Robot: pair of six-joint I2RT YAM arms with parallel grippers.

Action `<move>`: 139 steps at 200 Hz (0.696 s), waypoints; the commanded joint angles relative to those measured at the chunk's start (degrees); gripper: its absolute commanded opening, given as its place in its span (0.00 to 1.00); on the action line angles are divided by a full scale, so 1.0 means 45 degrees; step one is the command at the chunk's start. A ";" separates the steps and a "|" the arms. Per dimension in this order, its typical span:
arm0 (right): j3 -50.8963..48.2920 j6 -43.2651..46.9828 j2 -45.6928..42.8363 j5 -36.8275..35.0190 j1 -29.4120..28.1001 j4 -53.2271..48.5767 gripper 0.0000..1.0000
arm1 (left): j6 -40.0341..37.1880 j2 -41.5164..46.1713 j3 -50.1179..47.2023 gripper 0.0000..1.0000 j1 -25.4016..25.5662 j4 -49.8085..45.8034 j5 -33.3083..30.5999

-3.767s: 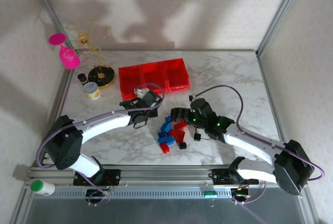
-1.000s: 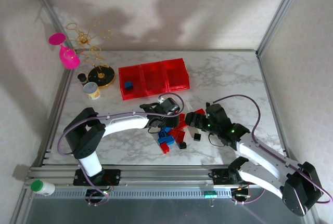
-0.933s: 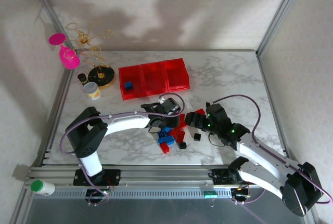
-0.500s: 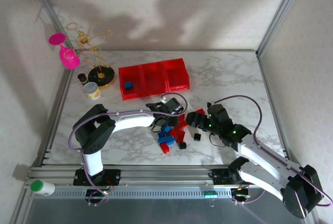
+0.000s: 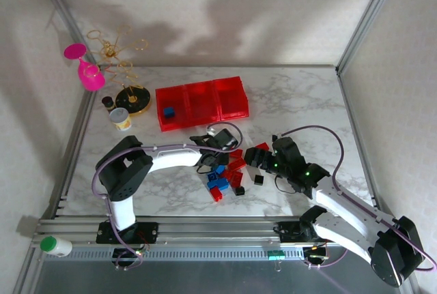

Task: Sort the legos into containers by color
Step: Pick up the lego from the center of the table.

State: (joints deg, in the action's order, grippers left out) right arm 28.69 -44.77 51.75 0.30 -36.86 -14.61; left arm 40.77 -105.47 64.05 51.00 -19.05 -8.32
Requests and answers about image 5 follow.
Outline aluminium frame post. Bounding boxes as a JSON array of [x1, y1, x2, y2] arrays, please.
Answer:
[[32, 0, 102, 73], [335, 0, 403, 73]]

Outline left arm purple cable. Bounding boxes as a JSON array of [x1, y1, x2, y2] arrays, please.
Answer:
[[94, 121, 244, 271]]

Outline blue blocks in tray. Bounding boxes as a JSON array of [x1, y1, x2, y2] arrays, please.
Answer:
[[155, 85, 192, 133]]

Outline gold wire glass rack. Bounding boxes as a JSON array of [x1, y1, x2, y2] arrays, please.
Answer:
[[85, 24, 153, 117]]

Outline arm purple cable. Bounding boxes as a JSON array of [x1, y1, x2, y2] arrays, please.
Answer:
[[278, 125, 437, 271], [94, 121, 244, 271]]

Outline pink wine glass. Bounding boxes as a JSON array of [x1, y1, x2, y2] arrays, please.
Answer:
[[63, 42, 106, 92]]

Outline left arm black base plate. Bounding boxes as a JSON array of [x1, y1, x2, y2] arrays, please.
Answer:
[[96, 221, 160, 244]]

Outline wide aluminium mounting rail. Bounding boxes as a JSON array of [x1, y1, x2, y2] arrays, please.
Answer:
[[32, 217, 400, 249]]

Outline green binder clip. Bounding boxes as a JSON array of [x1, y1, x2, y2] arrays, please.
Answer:
[[268, 248, 287, 273]]

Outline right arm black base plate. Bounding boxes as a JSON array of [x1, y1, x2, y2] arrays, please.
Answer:
[[274, 220, 320, 244]]

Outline aluminium side rail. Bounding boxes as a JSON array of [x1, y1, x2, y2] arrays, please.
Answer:
[[337, 68, 382, 218], [49, 67, 102, 220]]

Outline white bottle green cap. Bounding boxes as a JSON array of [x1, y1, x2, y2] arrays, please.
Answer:
[[39, 235, 74, 259]]

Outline grey lidded yellow can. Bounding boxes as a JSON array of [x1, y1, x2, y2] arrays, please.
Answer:
[[108, 107, 132, 132]]

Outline thin aluminium table rail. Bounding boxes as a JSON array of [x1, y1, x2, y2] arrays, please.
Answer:
[[97, 64, 339, 69]]

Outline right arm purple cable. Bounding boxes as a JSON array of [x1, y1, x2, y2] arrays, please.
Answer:
[[278, 125, 437, 271]]

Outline grey slotted cable duct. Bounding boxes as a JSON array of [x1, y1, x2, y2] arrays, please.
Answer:
[[42, 246, 308, 261]]

